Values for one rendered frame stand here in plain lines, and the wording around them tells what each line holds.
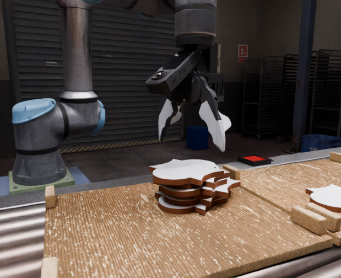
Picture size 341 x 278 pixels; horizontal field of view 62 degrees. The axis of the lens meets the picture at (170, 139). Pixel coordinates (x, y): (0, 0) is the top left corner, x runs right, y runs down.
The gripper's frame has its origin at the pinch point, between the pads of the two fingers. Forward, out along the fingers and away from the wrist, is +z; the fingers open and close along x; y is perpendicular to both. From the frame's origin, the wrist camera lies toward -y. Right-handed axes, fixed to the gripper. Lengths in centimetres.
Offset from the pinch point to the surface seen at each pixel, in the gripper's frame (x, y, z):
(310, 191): -17.4, 20.5, 10.3
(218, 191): -6.2, 2.0, 7.9
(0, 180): 64, -13, 18
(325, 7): 127, 591, -160
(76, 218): 10.3, -17.9, 11.2
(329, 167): -15, 47, 11
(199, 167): -1.8, 1.7, 4.1
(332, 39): 108, 584, -98
